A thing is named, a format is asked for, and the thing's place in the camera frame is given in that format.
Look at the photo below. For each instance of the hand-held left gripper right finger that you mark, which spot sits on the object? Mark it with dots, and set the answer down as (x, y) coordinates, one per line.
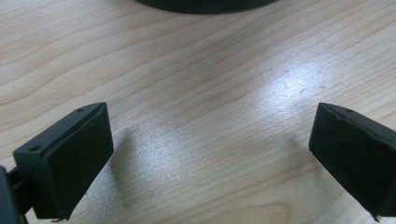
(358, 155)

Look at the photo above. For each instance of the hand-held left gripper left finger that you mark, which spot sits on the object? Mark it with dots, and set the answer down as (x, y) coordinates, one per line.
(71, 161)

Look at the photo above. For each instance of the dark round object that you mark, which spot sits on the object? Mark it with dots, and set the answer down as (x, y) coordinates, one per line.
(205, 5)

